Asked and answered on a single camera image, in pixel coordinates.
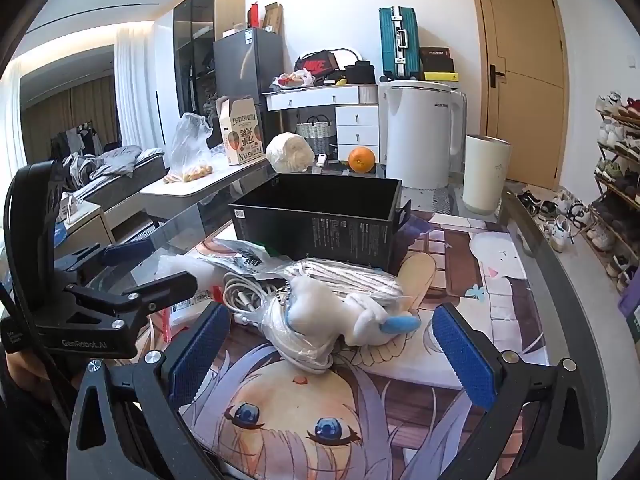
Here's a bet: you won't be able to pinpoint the black bag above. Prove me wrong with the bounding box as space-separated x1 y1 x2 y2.
345 61 376 85

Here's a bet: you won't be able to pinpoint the wooden shoe rack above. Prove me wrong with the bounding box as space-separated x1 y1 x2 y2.
592 92 640 291

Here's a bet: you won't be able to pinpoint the white curtain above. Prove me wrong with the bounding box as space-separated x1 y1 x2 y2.
114 22 158 153

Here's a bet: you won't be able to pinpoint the shoe rack with shoes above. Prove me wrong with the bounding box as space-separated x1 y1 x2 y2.
585 91 640 293

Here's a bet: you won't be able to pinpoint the teal suitcase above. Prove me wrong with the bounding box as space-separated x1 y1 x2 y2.
379 6 421 82

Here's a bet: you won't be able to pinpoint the green and white packet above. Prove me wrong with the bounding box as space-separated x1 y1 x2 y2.
215 237 301 281

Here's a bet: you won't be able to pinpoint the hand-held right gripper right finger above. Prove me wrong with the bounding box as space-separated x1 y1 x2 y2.
431 304 601 480

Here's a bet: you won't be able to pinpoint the dark glass cabinet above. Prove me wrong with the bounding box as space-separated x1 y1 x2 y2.
172 0 246 126

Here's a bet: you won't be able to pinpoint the scattered sneakers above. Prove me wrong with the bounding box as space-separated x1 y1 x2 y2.
515 187 586 253

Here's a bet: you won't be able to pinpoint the large white trash bin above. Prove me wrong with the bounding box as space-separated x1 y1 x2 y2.
377 79 468 190

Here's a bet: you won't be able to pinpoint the dark grey fridge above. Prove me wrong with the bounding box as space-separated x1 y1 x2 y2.
213 27 285 133

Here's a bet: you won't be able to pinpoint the white desk with drawers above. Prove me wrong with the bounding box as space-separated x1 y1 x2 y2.
263 83 381 163

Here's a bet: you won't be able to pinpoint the wrapped napa cabbage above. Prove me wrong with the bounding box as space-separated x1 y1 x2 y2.
265 131 316 173

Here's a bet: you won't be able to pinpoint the zip bag of white cord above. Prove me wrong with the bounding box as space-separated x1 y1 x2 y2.
280 257 416 311

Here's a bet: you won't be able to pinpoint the pile of clothes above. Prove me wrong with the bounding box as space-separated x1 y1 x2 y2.
65 145 146 181

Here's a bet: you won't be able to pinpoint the woven basket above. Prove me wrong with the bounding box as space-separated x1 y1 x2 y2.
296 116 335 143

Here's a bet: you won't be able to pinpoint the printed cartoon desk mat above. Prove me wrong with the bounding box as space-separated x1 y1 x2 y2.
150 210 551 480

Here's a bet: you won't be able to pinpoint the orange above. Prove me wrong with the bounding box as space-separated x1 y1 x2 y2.
348 146 377 173

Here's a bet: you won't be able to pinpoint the plain black box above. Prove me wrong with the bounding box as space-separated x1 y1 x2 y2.
421 57 456 75

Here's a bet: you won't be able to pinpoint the patterned floor rug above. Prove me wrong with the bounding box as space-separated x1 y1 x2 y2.
400 187 468 213

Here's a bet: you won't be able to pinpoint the clear bag of white cable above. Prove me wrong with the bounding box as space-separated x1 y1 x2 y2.
257 290 351 375

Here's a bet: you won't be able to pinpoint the printed fruit carton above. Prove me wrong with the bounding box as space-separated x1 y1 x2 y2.
218 96 264 166

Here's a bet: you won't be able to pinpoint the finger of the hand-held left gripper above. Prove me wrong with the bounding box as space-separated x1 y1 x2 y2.
67 269 199 319
55 237 157 285

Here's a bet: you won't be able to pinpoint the brown cardboard box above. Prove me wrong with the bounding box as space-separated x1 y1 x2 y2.
262 2 283 34

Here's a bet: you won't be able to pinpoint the plastic bag of food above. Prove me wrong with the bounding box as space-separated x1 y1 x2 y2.
272 71 315 90

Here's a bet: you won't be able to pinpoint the grey bed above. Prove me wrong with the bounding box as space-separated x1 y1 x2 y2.
65 145 166 211

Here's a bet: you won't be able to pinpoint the brown curtain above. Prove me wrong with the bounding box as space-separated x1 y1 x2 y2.
22 80 118 156

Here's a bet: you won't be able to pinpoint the white and blue plush toy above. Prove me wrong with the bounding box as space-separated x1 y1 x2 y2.
287 276 423 348

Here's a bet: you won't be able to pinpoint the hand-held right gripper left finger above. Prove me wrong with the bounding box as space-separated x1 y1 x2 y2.
67 302 232 480

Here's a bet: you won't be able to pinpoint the white medicine packet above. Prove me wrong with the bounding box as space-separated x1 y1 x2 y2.
159 280 226 343

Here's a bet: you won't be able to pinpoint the white charger cable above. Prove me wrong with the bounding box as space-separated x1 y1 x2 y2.
221 271 288 326

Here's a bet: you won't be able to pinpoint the white-handled knife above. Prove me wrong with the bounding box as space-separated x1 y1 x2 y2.
314 154 351 176

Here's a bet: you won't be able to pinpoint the wooden door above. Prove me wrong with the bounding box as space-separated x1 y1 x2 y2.
467 0 571 191

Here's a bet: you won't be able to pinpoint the black cardboard box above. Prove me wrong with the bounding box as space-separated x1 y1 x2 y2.
228 172 412 277

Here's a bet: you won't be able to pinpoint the clear bag of kumquats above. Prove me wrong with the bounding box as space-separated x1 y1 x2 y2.
165 112 216 183

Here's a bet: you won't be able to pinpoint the red and black shoe box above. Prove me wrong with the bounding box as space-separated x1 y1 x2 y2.
294 50 337 77

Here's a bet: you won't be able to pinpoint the small white bin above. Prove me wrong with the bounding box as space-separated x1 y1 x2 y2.
462 134 513 215

